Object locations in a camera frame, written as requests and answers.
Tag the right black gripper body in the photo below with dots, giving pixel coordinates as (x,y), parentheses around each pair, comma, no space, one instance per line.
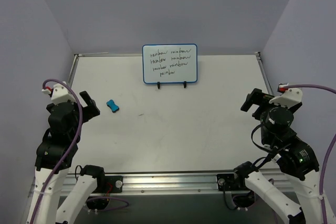
(255,102)

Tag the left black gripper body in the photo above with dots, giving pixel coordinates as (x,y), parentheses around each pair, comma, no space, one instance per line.
(89,107)

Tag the blue bone-shaped eraser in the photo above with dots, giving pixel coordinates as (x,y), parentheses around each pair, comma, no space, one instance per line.
(112,106)

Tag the blue framed whiteboard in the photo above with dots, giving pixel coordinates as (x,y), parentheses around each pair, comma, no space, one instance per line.
(170,63)

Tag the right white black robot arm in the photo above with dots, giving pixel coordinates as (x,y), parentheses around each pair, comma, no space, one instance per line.
(295,158)

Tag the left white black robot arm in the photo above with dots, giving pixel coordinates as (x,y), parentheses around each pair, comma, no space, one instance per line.
(54,158)

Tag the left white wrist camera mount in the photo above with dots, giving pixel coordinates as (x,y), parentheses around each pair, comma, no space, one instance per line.
(58,94)

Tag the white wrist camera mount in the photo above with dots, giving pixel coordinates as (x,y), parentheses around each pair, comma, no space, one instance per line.
(58,94)
(289,96)

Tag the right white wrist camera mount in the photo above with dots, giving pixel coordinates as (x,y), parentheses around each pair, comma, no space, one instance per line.
(289,96)

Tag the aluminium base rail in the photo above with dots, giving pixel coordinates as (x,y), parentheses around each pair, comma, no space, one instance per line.
(201,183)

